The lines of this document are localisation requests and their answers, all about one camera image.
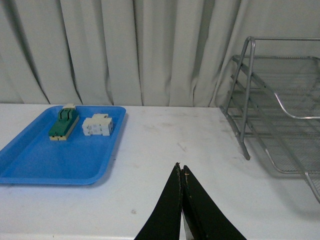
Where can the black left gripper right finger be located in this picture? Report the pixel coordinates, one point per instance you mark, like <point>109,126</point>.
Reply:
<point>203,220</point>

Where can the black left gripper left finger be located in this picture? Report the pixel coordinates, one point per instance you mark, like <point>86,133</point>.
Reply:
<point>165,221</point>

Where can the silver mesh tray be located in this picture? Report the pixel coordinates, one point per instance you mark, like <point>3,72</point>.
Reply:
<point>293,146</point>
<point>265,106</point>
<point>293,84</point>

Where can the blue plastic tray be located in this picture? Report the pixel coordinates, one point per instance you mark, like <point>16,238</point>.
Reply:
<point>32,158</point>

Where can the grey curtain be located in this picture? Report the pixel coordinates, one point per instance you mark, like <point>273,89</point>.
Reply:
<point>135,52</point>

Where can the silver wire rack frame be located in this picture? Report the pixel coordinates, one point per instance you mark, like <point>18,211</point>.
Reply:
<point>249,48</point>

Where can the green knife switch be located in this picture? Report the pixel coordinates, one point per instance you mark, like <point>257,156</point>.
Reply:
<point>66,121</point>

